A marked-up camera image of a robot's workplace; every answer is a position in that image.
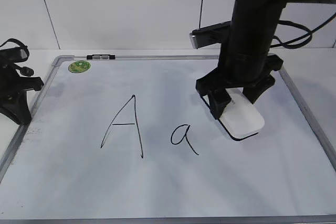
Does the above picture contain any white board with grey frame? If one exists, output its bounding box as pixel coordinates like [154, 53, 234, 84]
[1, 57, 335, 222]

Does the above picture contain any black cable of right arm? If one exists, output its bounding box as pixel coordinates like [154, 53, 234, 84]
[270, 11, 336, 49]

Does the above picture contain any green round magnet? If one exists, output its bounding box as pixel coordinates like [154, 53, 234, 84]
[68, 60, 91, 73]

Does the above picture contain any black and silver hanger clip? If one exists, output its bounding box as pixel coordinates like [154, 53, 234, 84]
[86, 54, 116, 60]

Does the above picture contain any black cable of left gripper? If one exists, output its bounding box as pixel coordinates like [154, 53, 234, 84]
[0, 38, 34, 78]

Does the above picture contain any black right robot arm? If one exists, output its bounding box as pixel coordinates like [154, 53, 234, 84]
[190, 0, 335, 119]

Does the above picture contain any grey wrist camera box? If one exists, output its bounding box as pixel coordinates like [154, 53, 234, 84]
[190, 21, 231, 49]

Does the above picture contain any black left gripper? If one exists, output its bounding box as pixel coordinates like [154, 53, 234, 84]
[1, 47, 44, 125]

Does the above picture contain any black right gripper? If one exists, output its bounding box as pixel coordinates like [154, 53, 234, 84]
[196, 54, 284, 120]

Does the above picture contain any white whiteboard eraser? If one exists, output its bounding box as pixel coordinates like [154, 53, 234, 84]
[213, 88, 265, 141]

